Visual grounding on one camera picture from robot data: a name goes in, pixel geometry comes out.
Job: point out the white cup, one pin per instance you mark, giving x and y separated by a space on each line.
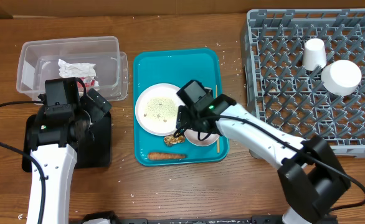
314 54

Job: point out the carrot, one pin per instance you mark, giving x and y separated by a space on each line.
162 156

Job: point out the brown food scrap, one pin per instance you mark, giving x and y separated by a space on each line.
170 140

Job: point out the white bowl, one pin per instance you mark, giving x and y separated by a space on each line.
341 78

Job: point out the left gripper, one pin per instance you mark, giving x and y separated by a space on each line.
95 111

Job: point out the white printed paper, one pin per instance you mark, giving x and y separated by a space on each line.
77 70

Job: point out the clear plastic bin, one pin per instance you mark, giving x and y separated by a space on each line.
38 62

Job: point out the wooden chopstick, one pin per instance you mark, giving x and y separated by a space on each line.
218 140

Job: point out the red snack wrapper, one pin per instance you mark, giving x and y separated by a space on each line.
89 81

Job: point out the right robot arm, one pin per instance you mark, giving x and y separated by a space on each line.
311 175

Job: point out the black tray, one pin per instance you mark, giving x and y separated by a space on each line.
92 143

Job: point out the small white plate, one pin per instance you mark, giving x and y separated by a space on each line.
192 137

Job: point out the grey dishwasher rack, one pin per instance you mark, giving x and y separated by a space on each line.
282 93

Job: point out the large white plate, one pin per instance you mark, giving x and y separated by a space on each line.
156 109

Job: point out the teal serving tray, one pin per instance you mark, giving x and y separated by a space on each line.
175 67

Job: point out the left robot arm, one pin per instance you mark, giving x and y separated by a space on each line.
52 170

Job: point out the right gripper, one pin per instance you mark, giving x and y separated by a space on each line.
185 116

